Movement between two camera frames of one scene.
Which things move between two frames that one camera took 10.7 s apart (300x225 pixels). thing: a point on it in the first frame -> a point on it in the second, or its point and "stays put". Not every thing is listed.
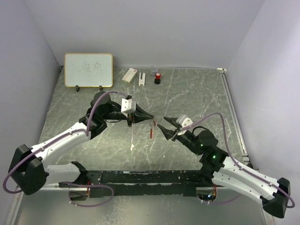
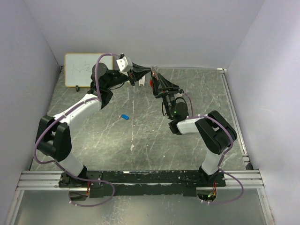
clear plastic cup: [153, 69] stays put
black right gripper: [169, 133] -> [165, 84]
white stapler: [141, 81] stays put
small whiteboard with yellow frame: [88, 70] stays put
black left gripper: [140, 115] -> [138, 71]
